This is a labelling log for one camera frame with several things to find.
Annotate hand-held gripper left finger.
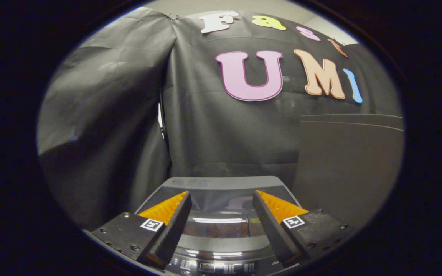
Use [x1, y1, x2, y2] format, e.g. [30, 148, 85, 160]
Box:
[91, 191, 192, 270]

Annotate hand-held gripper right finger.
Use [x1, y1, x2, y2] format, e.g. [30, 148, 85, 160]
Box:
[252, 190, 354, 268]

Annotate white cabinet with grey top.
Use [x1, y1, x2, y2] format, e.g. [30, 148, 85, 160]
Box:
[292, 114, 405, 231]

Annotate metal backdrop stand pole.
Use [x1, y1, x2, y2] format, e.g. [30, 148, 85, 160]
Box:
[158, 90, 167, 145]

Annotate black backdrop cloth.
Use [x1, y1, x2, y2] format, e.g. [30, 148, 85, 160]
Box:
[37, 8, 405, 230]

